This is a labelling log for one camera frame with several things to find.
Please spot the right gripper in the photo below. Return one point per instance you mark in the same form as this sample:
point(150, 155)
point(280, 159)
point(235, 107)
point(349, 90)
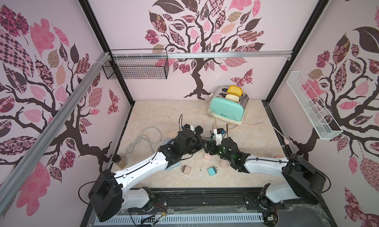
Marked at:
point(216, 145)

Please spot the white slotted cable duct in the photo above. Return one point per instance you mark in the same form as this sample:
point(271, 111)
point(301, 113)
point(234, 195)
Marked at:
point(181, 219)

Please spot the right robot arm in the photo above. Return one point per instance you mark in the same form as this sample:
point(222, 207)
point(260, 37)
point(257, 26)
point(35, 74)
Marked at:
point(301, 179)

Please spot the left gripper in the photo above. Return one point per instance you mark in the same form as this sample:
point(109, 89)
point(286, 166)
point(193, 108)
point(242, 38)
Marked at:
point(198, 140)

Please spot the black wire basket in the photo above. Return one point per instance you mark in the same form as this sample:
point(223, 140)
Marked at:
point(138, 64)

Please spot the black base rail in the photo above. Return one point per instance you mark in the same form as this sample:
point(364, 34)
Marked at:
point(206, 200)

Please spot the mint green toaster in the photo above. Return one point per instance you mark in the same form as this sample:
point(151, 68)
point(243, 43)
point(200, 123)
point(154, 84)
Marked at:
point(226, 110)

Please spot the pink charger plug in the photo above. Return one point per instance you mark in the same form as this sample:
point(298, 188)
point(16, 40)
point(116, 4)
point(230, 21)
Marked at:
point(186, 170)

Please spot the pink mouse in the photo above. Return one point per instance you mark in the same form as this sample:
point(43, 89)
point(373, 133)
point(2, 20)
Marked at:
point(224, 164)
point(173, 134)

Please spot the small brown jar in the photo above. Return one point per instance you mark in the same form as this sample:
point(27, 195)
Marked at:
point(119, 162)

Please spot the pale toast slice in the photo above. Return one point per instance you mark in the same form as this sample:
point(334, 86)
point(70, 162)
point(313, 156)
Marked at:
point(232, 97)

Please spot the yellow toast slice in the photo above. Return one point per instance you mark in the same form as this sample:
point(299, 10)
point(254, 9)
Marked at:
point(235, 90)

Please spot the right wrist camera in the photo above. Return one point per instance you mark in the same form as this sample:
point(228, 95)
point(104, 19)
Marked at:
point(218, 135)

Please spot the blue mouse bottom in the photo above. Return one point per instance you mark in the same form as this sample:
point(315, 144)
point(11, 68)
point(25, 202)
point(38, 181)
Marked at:
point(172, 167)

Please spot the teal charger plug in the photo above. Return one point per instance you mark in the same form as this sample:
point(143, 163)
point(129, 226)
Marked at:
point(212, 171)

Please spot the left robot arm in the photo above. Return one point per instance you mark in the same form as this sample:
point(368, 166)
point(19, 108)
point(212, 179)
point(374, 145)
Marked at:
point(112, 192)

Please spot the pink mouse right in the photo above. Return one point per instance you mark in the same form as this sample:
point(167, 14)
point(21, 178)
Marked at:
point(224, 164)

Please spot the pink mouse top left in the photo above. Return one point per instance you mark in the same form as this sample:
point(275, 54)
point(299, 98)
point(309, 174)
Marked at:
point(173, 134)

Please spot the pink power strip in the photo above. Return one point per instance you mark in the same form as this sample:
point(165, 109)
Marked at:
point(207, 157)

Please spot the black power strip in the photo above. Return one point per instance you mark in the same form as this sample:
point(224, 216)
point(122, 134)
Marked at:
point(198, 130)

